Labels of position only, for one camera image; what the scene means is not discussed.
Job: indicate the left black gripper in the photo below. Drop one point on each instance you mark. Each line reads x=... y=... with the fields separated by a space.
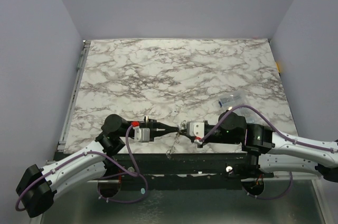
x=153 y=126

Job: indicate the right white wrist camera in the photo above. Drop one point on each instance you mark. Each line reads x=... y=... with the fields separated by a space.
x=195 y=129

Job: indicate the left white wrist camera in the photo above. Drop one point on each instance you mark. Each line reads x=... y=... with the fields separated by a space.
x=142 y=134

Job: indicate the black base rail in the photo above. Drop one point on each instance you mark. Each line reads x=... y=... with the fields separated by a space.
x=193 y=171

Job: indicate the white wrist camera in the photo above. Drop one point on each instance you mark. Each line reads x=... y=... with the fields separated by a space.
x=142 y=134
x=195 y=129

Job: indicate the clear plastic bag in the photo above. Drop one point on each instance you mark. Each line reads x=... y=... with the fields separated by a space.
x=236 y=98

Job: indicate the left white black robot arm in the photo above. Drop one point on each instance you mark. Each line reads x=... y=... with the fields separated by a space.
x=39 y=187

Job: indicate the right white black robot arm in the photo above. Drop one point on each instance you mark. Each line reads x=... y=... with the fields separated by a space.
x=270 y=149

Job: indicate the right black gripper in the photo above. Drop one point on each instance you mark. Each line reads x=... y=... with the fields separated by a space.
x=206 y=131

